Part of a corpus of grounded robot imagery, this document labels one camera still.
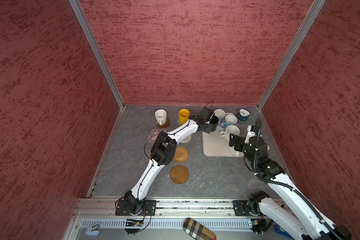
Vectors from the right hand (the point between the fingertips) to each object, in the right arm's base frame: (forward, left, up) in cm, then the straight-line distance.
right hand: (235, 139), depth 79 cm
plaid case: (-38, +24, -15) cm, 47 cm away
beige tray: (+8, +7, -20) cm, 23 cm away
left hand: (+17, +12, -14) cm, 25 cm away
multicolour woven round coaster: (+12, +26, -18) cm, 34 cm away
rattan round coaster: (+1, +30, -18) cm, 35 cm away
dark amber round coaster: (+24, +41, -17) cm, 50 cm away
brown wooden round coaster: (-11, +31, -19) cm, 39 cm away
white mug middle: (+15, -3, -12) cm, 19 cm away
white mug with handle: (+25, +43, -8) cm, 51 cm away
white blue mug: (+23, -6, -12) cm, 27 cm away
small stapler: (-37, +71, -17) cm, 82 cm away
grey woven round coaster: (+27, +32, -18) cm, 45 cm away
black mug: (+21, +7, -11) cm, 25 cm away
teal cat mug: (+30, -18, -15) cm, 38 cm away
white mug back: (+30, 0, -12) cm, 32 cm away
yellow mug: (+27, +28, -10) cm, 40 cm away
